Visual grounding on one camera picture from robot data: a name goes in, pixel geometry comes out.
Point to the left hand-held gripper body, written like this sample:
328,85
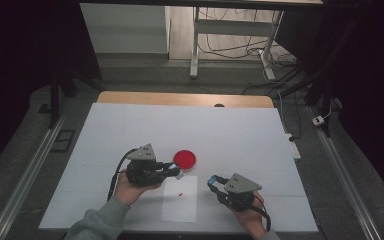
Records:
143,173

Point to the person's left hand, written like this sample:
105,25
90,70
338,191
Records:
126,191

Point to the blue stamp cap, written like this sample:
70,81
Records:
211,180

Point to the round red ink pad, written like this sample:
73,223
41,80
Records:
185,159

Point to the black floor frame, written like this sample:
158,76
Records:
61,150

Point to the dark curtain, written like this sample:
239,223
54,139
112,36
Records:
13,66
373,83

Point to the person's right hand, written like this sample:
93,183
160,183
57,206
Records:
255,220

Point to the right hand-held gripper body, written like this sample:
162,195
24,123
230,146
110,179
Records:
240,196

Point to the small white adapter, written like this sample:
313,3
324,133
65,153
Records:
318,120

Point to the white power strip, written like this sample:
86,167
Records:
295,150

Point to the small dark floor plate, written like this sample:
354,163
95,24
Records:
44,108

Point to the large white table cover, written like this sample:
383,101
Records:
213,133

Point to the black metal stand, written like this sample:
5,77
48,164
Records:
54,100
325,100

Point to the white desk frame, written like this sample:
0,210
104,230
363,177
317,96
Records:
233,27

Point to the metal floor rail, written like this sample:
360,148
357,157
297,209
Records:
346,186
23,183

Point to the white paper sheet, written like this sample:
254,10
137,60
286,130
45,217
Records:
179,206

